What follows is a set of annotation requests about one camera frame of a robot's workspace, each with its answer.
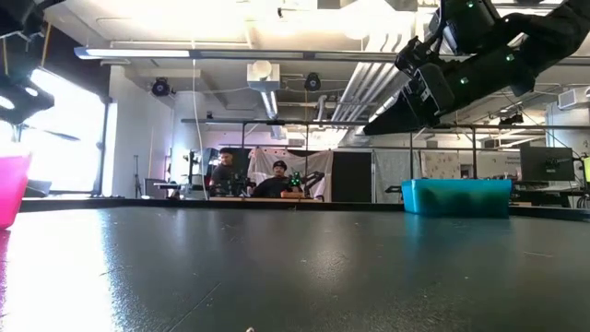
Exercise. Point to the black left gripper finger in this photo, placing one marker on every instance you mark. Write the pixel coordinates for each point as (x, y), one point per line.
(23, 108)

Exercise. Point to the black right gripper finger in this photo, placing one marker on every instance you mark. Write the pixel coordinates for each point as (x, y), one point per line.
(401, 117)

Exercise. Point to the pink plastic basket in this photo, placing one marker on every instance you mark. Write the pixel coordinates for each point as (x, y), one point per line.
(11, 189)

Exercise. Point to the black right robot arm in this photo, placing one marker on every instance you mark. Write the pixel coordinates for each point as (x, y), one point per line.
(544, 32)

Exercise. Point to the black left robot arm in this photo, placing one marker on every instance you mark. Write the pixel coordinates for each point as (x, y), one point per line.
(23, 14)

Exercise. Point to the black background robot arm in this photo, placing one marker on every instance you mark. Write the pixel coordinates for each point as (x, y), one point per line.
(239, 182)
(309, 177)

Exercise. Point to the white ceiling pipes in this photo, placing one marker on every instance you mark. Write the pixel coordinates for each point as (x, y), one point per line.
(364, 83)

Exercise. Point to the white patterned curtain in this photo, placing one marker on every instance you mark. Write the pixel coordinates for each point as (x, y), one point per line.
(392, 168)

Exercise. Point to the black panel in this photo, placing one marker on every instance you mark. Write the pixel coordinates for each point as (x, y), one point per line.
(351, 177)

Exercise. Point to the grey laptop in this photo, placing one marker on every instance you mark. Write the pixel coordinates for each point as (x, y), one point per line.
(39, 188)

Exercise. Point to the black ceiling speaker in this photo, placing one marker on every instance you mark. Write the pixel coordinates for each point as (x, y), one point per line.
(312, 81)
(161, 86)

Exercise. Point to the white cloth backdrop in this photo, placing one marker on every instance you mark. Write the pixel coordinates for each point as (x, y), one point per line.
(320, 170)

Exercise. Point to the blue plastic basket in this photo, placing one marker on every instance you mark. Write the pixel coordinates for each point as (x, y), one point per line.
(456, 198)

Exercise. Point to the black computer monitor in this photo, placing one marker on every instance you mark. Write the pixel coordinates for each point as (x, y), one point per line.
(546, 163)

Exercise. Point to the white tube light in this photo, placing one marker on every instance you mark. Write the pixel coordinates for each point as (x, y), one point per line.
(138, 53)

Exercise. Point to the person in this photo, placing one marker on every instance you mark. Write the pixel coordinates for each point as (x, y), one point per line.
(275, 185)
(225, 173)

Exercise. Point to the white ceiling unit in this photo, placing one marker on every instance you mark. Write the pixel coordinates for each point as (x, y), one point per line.
(263, 74)

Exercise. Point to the silver round air duct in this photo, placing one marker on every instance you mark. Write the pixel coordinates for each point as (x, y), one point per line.
(378, 115)

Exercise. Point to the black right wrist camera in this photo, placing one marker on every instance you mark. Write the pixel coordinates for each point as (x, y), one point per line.
(417, 55)

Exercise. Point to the black window post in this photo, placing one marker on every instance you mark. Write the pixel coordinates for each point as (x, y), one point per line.
(100, 157)

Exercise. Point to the white wall vent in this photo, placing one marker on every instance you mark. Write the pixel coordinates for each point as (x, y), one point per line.
(571, 98)

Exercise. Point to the black table edge rail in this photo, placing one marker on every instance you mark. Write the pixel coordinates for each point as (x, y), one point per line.
(92, 204)

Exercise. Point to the black background rig frame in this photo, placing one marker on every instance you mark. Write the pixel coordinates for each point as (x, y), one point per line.
(276, 122)

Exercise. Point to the grey overhead frame beam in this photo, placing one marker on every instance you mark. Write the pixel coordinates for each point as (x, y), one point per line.
(253, 55)

